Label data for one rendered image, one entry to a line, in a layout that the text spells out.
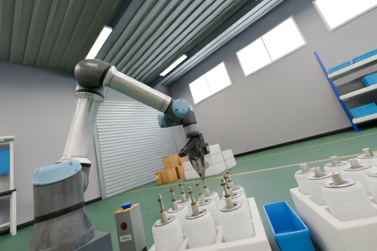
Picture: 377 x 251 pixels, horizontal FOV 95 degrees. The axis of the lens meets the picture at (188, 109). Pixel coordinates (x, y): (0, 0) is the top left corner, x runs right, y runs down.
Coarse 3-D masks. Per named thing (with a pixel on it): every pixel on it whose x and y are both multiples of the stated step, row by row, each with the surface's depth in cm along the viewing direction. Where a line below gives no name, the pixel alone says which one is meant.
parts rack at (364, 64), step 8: (376, 56) 336; (320, 64) 394; (352, 64) 359; (360, 64) 351; (368, 64) 383; (336, 72) 375; (344, 72) 400; (352, 72) 400; (328, 80) 384; (368, 88) 343; (376, 88) 335; (344, 96) 366; (352, 96) 400; (344, 104) 366; (352, 120) 357; (360, 120) 349
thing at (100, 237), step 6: (96, 234) 50; (102, 234) 49; (108, 234) 48; (90, 240) 46; (96, 240) 46; (102, 240) 46; (108, 240) 47; (84, 246) 44; (90, 246) 44; (96, 246) 45; (102, 246) 46; (108, 246) 47
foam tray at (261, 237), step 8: (248, 200) 80; (256, 208) 68; (256, 216) 61; (256, 224) 55; (216, 232) 60; (256, 232) 51; (264, 232) 50; (184, 240) 62; (224, 240) 55; (240, 240) 49; (248, 240) 48; (256, 240) 46; (264, 240) 46; (152, 248) 59; (184, 248) 53; (192, 248) 52; (200, 248) 50; (208, 248) 49; (216, 248) 48; (224, 248) 48; (232, 248) 47; (240, 248) 47; (248, 248) 46; (256, 248) 46; (264, 248) 45
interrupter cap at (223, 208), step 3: (225, 204) 59; (234, 204) 57; (237, 204) 55; (240, 204) 54; (219, 207) 57; (222, 207) 57; (225, 207) 57; (234, 207) 54; (237, 207) 53; (219, 210) 55; (222, 210) 54; (225, 210) 53; (228, 210) 53; (231, 210) 52
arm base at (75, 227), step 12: (84, 204) 52; (48, 216) 44; (60, 216) 45; (72, 216) 46; (84, 216) 50; (36, 228) 44; (48, 228) 43; (60, 228) 44; (72, 228) 45; (84, 228) 47; (36, 240) 42; (48, 240) 42; (60, 240) 42; (72, 240) 43; (84, 240) 45
